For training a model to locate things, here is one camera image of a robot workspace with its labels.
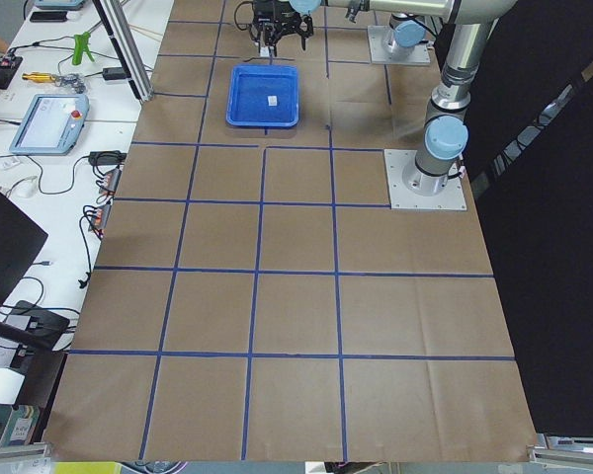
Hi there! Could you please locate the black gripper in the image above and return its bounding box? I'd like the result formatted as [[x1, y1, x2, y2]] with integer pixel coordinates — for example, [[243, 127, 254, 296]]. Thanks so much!
[[249, 0, 314, 57]]

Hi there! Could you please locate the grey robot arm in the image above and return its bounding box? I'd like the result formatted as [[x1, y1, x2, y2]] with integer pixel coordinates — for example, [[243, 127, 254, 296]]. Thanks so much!
[[233, 1, 434, 57], [322, 0, 515, 197]]

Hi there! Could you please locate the blue plastic tray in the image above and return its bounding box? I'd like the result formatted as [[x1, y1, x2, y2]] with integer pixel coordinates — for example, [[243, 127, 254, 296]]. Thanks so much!
[[225, 64, 299, 128]]

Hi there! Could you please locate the black power adapter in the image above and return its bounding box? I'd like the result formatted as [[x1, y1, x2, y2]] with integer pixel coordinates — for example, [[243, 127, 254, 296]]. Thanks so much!
[[101, 67, 127, 81]]

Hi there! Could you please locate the teach pendant tablet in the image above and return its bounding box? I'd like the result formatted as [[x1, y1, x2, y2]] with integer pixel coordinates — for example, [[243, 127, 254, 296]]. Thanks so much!
[[9, 94, 90, 156]]

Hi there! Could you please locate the yellow tool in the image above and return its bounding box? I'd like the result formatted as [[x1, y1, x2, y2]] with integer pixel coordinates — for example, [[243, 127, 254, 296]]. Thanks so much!
[[22, 72, 55, 83]]

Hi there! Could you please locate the black monitor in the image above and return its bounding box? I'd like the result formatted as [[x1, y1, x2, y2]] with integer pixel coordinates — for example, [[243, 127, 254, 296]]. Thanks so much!
[[0, 193, 69, 351]]

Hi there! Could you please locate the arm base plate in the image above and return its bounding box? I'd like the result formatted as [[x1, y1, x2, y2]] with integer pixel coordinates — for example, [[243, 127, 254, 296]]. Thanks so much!
[[368, 24, 430, 66], [383, 149, 467, 211]]

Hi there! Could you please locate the aluminium frame post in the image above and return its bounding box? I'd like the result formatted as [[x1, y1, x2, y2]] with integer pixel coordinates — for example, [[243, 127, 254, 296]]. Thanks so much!
[[93, 0, 154, 103]]

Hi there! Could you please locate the green handled reach grabber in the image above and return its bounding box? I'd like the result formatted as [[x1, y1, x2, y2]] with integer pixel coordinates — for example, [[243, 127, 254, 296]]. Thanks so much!
[[71, 32, 95, 66]]

